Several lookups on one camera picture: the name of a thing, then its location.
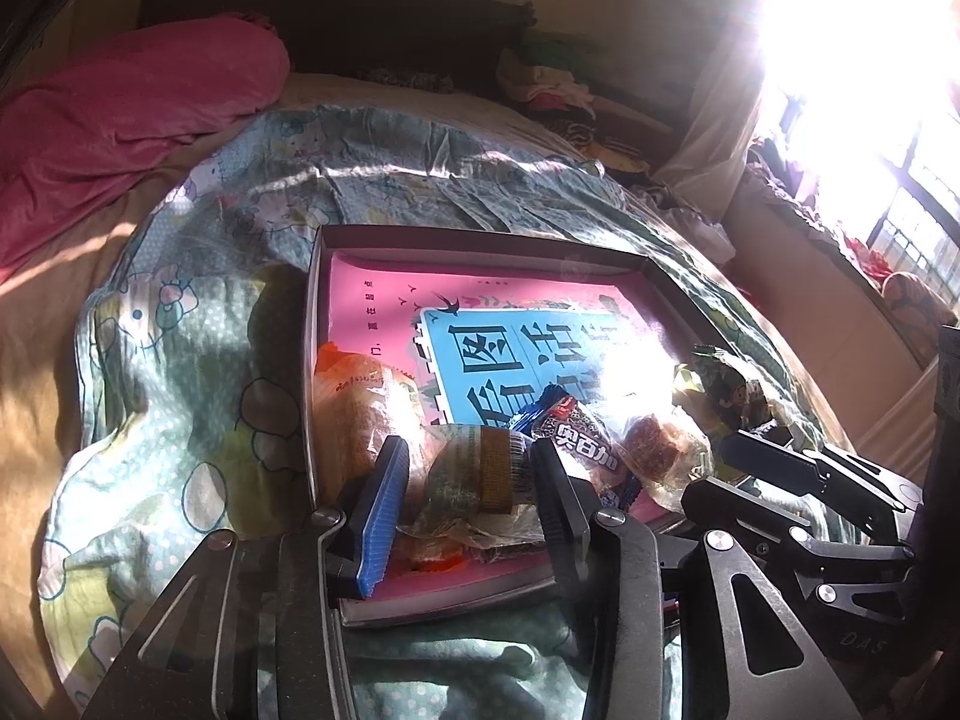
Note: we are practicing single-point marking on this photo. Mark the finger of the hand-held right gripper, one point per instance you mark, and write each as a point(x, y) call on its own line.
point(765, 459)
point(750, 510)

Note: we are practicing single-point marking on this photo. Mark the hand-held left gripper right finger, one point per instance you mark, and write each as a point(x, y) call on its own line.
point(559, 510)

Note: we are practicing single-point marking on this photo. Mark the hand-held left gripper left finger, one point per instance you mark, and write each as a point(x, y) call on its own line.
point(379, 525)

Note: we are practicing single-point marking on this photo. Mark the blue cookie packet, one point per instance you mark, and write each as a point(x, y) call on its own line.
point(577, 435)

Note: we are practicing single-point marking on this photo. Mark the clear striped label snack packet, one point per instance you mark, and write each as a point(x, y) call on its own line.
point(472, 472)

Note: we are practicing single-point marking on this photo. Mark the shallow cardboard box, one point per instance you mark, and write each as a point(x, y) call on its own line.
point(480, 249)

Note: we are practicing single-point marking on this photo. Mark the dark green cartoon snack packet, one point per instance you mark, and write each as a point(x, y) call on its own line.
point(727, 390)

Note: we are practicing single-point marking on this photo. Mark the clear pastry packet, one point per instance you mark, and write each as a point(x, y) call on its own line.
point(656, 450)

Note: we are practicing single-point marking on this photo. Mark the orange snack packet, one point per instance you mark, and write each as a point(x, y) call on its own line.
point(367, 405)

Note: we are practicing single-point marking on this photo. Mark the pink picture book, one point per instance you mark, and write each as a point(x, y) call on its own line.
point(390, 300)

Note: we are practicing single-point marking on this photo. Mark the printed cartoon blanket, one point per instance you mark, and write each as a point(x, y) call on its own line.
point(187, 390)

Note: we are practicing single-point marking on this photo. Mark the white ruffled cloth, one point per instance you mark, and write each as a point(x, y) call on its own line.
point(697, 229)

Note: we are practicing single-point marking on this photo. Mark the sunlit window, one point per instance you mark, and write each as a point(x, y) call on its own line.
point(915, 187)

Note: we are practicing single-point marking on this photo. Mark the beige curtain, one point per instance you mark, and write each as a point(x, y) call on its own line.
point(720, 135)

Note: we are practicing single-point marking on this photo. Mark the pile of clothes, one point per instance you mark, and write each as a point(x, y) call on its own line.
point(555, 90)

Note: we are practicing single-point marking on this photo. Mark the pink quilt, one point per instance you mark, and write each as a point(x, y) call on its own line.
point(112, 127)

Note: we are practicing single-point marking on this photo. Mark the dark headboard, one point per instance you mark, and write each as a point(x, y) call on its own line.
point(375, 37)

